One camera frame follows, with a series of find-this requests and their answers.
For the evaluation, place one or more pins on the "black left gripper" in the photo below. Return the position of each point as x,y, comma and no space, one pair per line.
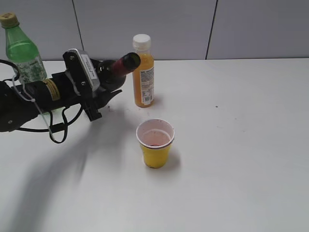
68,97

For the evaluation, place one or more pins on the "white zip tie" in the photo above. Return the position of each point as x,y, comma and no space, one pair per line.
30,99

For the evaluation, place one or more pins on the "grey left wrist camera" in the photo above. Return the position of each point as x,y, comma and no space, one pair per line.
81,72

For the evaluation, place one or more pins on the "dark red wine bottle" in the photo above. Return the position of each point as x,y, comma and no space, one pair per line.
112,73

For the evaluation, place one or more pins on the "yellow paper cup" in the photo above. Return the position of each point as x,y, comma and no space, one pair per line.
155,137

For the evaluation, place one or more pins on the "green plastic soda bottle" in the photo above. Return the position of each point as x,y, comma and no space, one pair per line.
22,51

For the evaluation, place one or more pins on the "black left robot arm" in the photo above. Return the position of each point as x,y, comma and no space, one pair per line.
21,104

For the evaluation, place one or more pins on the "orange juice bottle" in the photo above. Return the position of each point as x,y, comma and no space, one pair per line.
143,76

